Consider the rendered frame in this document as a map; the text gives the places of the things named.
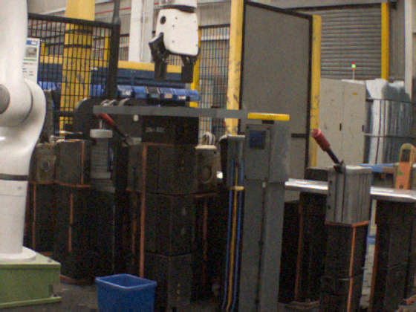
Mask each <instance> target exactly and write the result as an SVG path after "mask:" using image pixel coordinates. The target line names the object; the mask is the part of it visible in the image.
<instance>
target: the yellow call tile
mask: <svg viewBox="0 0 416 312"><path fill-rule="evenodd" d="M248 119H249V120H261V124H267V125H275V120H277V121H288V120H289V115H283V114H251V113H249V114H248Z"/></svg>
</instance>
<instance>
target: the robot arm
mask: <svg viewBox="0 0 416 312"><path fill-rule="evenodd" d="M159 7H160V8H162V9H161V10H160V13H159V16H158V21H157V30H156V37H155V38H153V39H152V40H150V41H149V47H150V50H151V53H150V54H151V55H152V58H153V59H152V60H153V62H154V63H155V75H154V81H166V70H167V65H168V62H165V61H166V59H167V58H168V56H169V55H173V56H180V57H181V60H182V62H183V65H182V66H181V83H182V84H191V83H193V82H194V66H195V65H196V62H197V61H198V58H199V55H200V53H201V49H200V47H199V46H198V22H197V17H196V13H195V11H194V9H196V8H197V0H159ZM26 44H27V0H0V262H12V263H20V262H29V261H33V260H35V259H36V253H35V252H33V251H32V250H29V249H28V248H26V247H23V235H24V222H25V205H26V199H27V180H28V175H29V168H30V156H31V154H32V152H33V150H34V148H35V146H36V141H37V140H38V138H39V135H40V133H41V131H42V125H43V122H44V118H45V104H46V100H45V95H44V94H43V90H42V89H41V88H40V87H39V86H38V85H37V84H36V83H35V82H34V81H32V80H28V79H25V78H24V77H23V56H24V53H25V48H26ZM187 57H189V58H188V59H186V58H187Z"/></svg>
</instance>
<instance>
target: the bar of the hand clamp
mask: <svg viewBox="0 0 416 312"><path fill-rule="evenodd" d="M43 94H44V95H45V100H46V104H45V118H44V122H43V125H42V131H43V132H44V133H46V134H47V135H48V138H49V137H50V136H52V135H53V130H54V128H53V113H52V105H51V104H52V99H55V98H56V90H55V89H54V90H51V91H43ZM42 142H43V144H48V142H46V141H45V140H44V139H43V138H42Z"/></svg>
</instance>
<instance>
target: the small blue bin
mask: <svg viewBox="0 0 416 312"><path fill-rule="evenodd" d="M95 282H96V283H97V308H98V309H99V312H154V297H155V287H157V282H154V281H151V280H148V279H142V278H139V277H136V276H130V275H127V274H121V275H114V276H106V277H99V278H96V279H95Z"/></svg>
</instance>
